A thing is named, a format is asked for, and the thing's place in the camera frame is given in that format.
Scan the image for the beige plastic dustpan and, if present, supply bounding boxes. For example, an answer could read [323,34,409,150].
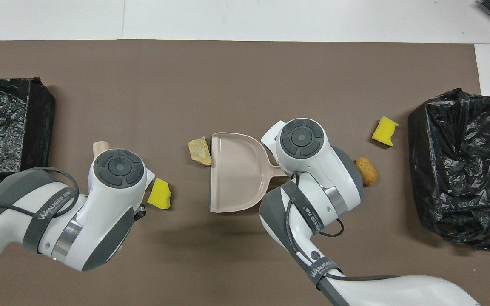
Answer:
[209,132,290,213]

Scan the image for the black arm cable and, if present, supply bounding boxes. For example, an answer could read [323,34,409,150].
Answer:
[283,172,345,238]
[0,167,80,213]

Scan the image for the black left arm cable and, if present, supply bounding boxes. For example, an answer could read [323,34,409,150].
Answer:
[0,167,80,213]

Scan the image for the pale striped bread piece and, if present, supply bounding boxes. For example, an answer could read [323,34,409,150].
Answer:
[188,136,212,166]

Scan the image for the yellow sponge piece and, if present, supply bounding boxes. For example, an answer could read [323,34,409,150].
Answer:
[147,178,172,210]
[372,116,400,147]

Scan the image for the brown oval bread roll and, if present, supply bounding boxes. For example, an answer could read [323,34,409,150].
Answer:
[355,157,379,187]

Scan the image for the brown table mat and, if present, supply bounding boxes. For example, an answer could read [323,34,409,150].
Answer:
[0,40,490,306]

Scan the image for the beige hand brush black bristles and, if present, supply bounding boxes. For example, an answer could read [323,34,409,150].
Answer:
[92,141,110,159]

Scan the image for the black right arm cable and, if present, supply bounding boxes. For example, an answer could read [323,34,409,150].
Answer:
[283,172,345,238]

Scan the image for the crumpled black bag lined bin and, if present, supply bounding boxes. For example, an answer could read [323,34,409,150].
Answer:
[407,88,490,251]

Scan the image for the boxy black bag lined bin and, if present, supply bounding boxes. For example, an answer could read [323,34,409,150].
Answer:
[0,77,56,197]

